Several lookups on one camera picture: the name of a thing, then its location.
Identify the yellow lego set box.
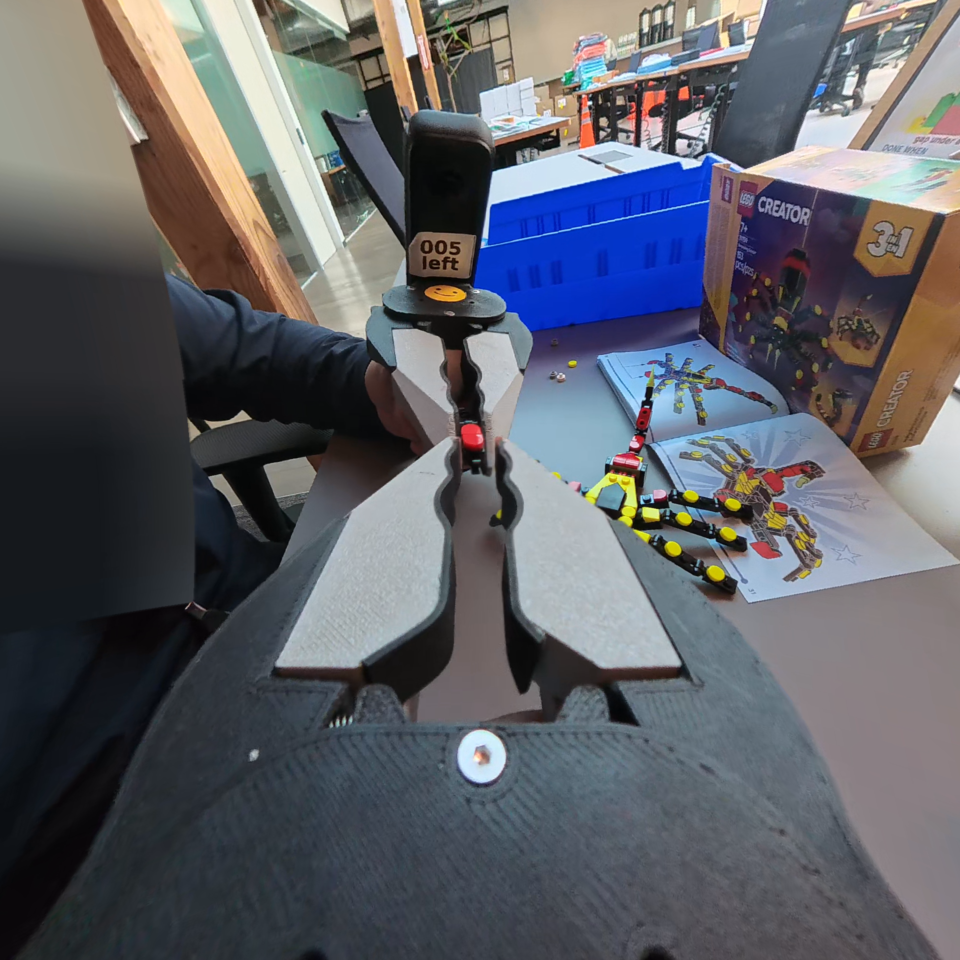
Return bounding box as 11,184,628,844
699,146,960,457

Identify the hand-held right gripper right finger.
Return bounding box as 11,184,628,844
495,438,685,723

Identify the red black lego scorpion model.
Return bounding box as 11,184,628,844
551,366,755,596

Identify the white printed instruction sign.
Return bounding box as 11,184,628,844
885,7,960,159

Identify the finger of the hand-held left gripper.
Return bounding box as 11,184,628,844
463,330,526,444
391,328,460,453

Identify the person's left forearm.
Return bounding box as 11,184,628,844
165,273,385,438

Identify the spider picture instruction booklet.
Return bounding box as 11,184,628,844
597,341,790,444

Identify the person's left hand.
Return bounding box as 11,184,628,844
365,360,435,456

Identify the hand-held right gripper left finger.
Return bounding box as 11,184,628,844
274,437,460,704

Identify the wooden pillar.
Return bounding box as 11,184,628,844
82,0,318,325

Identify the scorpion picture instruction booklet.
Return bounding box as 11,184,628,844
648,412,960,603

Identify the black lego leg red tip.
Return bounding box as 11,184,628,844
452,405,505,528

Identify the black armrest chair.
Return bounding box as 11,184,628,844
189,418,333,543

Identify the plywood sign stand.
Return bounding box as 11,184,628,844
847,0,960,155

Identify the black slim chair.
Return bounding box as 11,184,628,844
321,108,411,246

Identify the blue plastic bin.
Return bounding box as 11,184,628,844
474,201,712,333
486,153,732,245

